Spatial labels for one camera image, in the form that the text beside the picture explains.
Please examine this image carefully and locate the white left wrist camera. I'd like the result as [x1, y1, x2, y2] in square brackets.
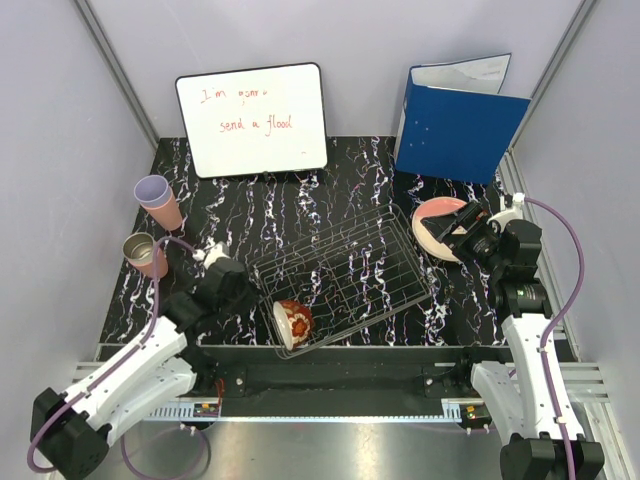
[192, 242, 229, 269]

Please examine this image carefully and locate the whiteboard with red writing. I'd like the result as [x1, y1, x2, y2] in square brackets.
[175, 62, 328, 179]

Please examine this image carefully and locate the grey cable duct rail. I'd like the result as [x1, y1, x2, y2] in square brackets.
[146, 402, 220, 422]

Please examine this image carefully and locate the red floral bowl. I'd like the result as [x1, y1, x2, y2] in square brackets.
[272, 300, 314, 351]

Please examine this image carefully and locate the grey wire dish rack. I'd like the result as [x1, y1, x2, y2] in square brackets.
[248, 204, 432, 359]

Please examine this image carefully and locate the pink and beige plate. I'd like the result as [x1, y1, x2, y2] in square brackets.
[411, 196, 467, 263]

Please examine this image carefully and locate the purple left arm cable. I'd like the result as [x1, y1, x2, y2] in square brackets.
[27, 237, 211, 479]

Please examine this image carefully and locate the blue ring binder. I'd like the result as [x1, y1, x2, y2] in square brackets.
[394, 53, 531, 185]

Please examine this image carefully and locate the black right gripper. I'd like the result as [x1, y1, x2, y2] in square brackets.
[420, 200, 507, 276]

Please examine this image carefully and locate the pink cup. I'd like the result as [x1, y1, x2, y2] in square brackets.
[145, 192, 183, 231]
[136, 248, 169, 279]

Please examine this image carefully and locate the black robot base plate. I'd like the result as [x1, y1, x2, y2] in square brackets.
[202, 345, 512, 420]

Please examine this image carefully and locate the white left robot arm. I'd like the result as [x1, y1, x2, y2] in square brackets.
[27, 255, 257, 479]

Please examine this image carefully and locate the lilac cup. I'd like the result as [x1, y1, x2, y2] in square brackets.
[133, 175, 170, 208]

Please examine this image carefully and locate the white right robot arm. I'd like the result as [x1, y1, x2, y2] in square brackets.
[413, 194, 605, 479]

